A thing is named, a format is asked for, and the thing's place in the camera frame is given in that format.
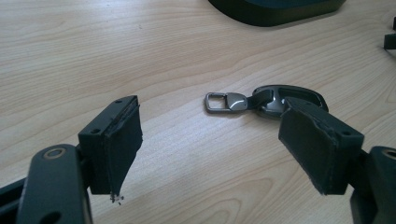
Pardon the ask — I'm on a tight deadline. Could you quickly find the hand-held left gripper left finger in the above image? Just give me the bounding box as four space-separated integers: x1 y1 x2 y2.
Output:
78 94 144 203

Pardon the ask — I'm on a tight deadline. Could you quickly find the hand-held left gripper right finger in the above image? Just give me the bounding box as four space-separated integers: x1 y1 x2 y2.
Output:
277 96 365 196

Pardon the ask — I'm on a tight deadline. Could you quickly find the black car key with metal clip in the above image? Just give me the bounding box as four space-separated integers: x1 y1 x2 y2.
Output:
204 84 330 119

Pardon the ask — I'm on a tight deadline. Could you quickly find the black object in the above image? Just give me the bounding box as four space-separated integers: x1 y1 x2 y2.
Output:
382 17 396 50

